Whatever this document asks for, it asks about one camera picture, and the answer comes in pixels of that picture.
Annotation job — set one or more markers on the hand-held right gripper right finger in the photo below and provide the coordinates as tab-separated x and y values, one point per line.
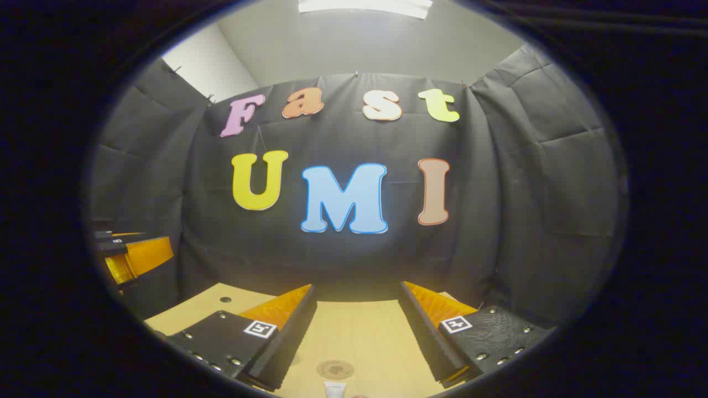
426	337

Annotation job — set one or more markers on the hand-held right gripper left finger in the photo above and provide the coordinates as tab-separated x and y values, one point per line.
287	342

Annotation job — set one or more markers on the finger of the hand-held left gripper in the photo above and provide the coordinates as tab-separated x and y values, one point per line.
146	257
124	235

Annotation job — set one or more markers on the round brown coaster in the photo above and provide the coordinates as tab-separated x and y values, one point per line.
335	368

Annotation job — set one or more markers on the white toothpaste tube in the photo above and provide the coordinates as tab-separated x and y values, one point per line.
334	390

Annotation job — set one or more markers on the light wooden desktop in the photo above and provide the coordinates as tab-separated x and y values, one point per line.
354	331

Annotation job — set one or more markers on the black backdrop cloth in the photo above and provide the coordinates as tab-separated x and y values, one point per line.
343	260

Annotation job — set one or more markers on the ceiling light panel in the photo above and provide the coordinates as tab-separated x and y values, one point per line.
365	5

